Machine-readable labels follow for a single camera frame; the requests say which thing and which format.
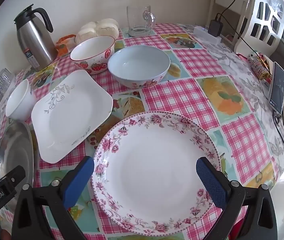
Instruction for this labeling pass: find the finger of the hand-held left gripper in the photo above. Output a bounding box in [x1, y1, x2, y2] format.
[5, 165, 26, 189]

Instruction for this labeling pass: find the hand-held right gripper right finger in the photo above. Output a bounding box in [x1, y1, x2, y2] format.
[196, 156, 279, 240]

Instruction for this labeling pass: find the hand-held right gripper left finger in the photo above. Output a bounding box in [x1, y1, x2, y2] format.
[11, 156, 95, 240]

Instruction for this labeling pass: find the round metal basin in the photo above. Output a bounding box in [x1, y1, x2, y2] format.
[0, 121, 35, 213]

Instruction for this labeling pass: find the pink floral round plate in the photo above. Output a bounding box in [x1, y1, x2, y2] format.
[91, 110, 222, 235]

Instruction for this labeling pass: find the strawberry print bowl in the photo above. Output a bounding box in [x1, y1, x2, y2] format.
[70, 35, 116, 75]

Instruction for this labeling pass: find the light blue bowl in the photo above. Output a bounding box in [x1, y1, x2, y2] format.
[107, 46, 171, 89]

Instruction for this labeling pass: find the pink checked tablecloth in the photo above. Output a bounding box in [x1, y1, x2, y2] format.
[0, 22, 284, 240]

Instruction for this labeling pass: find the small white bowl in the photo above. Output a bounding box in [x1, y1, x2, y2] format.
[5, 79, 37, 121]

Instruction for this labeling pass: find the smartphone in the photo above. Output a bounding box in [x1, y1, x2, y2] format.
[268, 61, 284, 115]

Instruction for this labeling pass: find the colourful snack tube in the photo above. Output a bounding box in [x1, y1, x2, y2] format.
[247, 52, 270, 81]

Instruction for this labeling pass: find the orange snack packet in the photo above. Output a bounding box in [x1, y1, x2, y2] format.
[55, 42, 74, 57]
[57, 34, 77, 43]

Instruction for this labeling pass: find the stainless steel thermos jug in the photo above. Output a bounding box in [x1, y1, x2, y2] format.
[13, 4, 57, 72]

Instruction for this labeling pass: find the white power strip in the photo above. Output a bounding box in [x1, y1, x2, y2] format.
[194, 25, 222, 43]

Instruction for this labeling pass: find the bag of steamed buns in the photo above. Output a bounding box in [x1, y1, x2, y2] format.
[75, 18, 119, 44]

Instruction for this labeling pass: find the black charger adapter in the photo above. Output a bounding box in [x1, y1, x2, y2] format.
[208, 14, 224, 37]

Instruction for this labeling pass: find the white plastic chair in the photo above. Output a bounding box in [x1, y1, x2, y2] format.
[234, 0, 284, 55]

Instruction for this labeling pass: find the clear glass mug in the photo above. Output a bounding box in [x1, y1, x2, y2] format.
[126, 5, 156, 37]

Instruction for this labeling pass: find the black charging cable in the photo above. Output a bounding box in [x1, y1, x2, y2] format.
[222, 27, 284, 148]

